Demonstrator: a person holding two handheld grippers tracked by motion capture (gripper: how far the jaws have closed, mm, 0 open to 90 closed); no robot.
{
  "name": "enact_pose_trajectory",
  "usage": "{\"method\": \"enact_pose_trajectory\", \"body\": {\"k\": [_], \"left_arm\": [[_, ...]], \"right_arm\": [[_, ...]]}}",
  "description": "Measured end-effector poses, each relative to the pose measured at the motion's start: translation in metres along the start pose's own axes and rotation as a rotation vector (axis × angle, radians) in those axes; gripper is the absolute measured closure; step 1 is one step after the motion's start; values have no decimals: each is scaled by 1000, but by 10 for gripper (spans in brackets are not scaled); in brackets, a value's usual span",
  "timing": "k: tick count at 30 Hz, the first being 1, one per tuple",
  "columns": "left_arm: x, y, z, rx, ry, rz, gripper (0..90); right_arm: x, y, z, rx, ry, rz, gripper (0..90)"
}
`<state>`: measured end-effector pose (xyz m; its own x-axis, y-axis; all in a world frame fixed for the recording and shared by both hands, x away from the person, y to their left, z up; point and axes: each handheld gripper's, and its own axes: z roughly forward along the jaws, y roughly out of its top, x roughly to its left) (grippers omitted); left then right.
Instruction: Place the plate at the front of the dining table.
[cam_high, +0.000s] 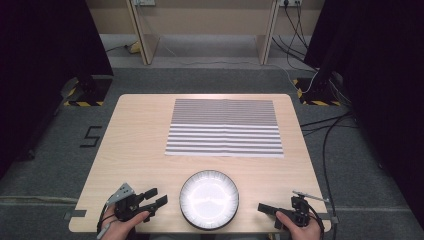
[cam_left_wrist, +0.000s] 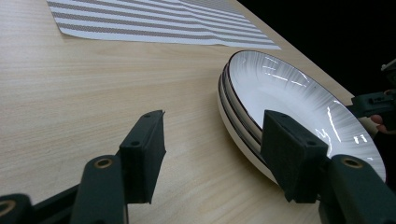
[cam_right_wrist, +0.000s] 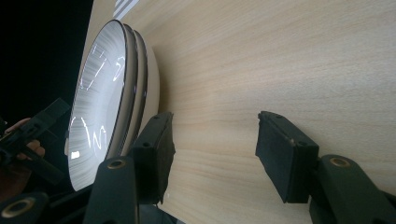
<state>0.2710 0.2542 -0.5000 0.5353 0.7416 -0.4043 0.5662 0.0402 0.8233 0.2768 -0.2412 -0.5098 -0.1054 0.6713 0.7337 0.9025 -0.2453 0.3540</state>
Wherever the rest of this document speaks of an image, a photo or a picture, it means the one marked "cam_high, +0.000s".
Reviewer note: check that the small yellow floor object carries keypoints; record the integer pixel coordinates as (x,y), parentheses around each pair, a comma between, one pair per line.
(134,47)

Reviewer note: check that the dark curtain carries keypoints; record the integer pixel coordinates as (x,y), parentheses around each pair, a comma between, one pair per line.
(383,83)
(43,66)

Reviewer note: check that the white plate with black rim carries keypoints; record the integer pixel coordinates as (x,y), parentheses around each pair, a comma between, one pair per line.
(209,200)

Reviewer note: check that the white wall socket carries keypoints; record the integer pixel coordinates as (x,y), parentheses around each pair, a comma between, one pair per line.
(144,2)
(290,2)

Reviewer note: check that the grey white striped placemat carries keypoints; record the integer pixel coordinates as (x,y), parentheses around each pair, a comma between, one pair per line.
(224,128)

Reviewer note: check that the wooden desk leg panel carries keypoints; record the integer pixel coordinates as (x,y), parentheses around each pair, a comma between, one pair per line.
(266,43)
(146,43)

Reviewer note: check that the grey tape strip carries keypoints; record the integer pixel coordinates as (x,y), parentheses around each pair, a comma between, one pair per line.
(331,219)
(76,214)

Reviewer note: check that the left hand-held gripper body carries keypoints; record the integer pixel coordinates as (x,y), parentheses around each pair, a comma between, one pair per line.
(125,205)

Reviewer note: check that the person's right hand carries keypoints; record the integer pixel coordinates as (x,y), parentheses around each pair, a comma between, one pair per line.
(303,233)

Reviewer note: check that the wooden desk back panel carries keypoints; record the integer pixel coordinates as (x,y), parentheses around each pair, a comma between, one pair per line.
(206,16)

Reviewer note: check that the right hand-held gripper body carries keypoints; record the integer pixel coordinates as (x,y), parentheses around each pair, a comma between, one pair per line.
(300,211)

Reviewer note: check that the person's left hand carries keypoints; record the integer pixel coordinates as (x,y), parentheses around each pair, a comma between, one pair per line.
(120,230)

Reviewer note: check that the stand base with hazard tape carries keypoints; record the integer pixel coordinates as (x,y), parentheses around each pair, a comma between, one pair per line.
(86,95)
(316,96)

